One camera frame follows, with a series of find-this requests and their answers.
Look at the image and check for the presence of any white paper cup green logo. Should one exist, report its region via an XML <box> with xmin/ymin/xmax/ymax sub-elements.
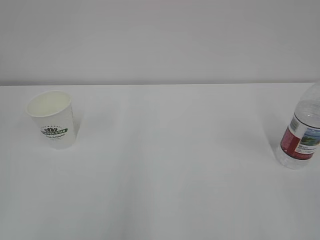
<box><xmin>26</xmin><ymin>90</ymin><xmax>76</xmax><ymax>150</ymax></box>

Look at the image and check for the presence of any clear water bottle red label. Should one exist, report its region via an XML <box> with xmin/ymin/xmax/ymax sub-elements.
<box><xmin>275</xmin><ymin>83</ymin><xmax>320</xmax><ymax>170</ymax></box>

